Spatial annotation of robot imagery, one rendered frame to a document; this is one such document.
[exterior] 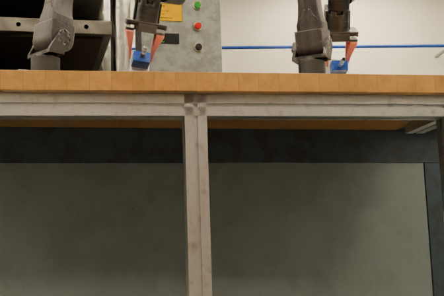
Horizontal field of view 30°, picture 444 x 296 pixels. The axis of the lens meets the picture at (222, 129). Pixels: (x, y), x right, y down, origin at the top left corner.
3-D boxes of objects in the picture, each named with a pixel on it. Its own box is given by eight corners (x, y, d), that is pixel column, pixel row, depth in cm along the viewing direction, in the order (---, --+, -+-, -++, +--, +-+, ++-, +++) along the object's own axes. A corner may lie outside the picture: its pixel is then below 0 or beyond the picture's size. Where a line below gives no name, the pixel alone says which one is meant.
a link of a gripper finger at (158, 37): (129, 58, 213) (135, 22, 212) (157, 62, 214) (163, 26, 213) (131, 60, 206) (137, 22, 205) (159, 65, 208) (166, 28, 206)
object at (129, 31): (119, 56, 212) (125, 20, 211) (147, 61, 214) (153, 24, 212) (121, 58, 206) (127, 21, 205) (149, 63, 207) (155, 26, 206)
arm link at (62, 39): (47, 39, 187) (26, 34, 183) (71, 30, 181) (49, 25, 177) (47, 66, 186) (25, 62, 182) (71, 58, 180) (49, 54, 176)
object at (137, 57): (154, 59, 199) (156, 38, 201) (133, 55, 198) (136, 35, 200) (146, 79, 211) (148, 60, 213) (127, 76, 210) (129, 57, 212)
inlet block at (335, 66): (353, 69, 213) (352, 49, 214) (334, 69, 213) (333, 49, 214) (345, 82, 226) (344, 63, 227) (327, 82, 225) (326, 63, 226)
